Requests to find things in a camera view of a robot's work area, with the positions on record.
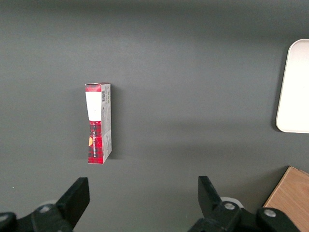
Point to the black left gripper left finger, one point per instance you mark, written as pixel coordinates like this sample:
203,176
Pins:
70,205

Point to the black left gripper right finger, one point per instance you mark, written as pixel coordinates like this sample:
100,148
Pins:
212,207

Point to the wooden drawer cabinet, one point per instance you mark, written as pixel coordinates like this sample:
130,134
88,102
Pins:
292,193

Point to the red plaid cardboard box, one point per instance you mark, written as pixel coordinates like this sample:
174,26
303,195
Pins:
96,145

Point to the white rectangular tray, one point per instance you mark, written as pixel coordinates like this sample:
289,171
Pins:
297,91

